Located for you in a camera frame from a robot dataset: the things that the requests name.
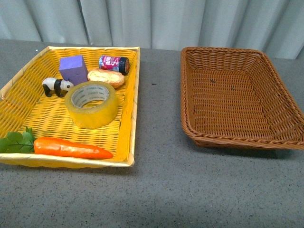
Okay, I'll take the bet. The yellow packing tape roll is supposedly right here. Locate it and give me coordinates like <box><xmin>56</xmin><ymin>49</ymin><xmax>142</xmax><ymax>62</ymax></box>
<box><xmin>65</xmin><ymin>81</ymin><xmax>118</xmax><ymax>129</ymax></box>

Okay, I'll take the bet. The yellow woven basket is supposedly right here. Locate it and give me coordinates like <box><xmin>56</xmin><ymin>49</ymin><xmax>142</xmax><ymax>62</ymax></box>
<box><xmin>0</xmin><ymin>46</ymin><xmax>140</xmax><ymax>169</ymax></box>

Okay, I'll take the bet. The brown wicker basket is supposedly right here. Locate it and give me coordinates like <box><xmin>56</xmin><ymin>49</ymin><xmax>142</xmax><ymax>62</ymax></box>
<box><xmin>180</xmin><ymin>47</ymin><xmax>304</xmax><ymax>150</ymax></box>

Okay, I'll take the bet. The toy bread loaf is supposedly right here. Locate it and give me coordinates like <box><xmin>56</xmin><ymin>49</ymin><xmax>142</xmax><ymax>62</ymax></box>
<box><xmin>87</xmin><ymin>68</ymin><xmax>125</xmax><ymax>88</ymax></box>

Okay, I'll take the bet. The pink labelled drink bottle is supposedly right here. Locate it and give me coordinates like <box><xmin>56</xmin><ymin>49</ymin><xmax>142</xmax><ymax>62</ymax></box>
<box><xmin>98</xmin><ymin>55</ymin><xmax>130</xmax><ymax>75</ymax></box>

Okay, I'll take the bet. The purple foam block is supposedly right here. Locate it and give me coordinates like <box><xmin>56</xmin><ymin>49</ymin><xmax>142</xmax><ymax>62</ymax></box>
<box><xmin>59</xmin><ymin>55</ymin><xmax>88</xmax><ymax>86</ymax></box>

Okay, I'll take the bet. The toy panda figurine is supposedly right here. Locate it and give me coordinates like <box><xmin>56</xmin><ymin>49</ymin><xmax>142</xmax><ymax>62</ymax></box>
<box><xmin>42</xmin><ymin>77</ymin><xmax>74</xmax><ymax>97</ymax></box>

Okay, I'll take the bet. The orange toy carrot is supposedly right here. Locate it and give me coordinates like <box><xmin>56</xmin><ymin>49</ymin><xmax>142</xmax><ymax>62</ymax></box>
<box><xmin>0</xmin><ymin>127</ymin><xmax>113</xmax><ymax>159</ymax></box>

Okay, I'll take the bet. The grey curtain backdrop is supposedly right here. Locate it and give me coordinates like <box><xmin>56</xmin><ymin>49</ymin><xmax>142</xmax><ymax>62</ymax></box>
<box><xmin>0</xmin><ymin>0</ymin><xmax>304</xmax><ymax>59</ymax></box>

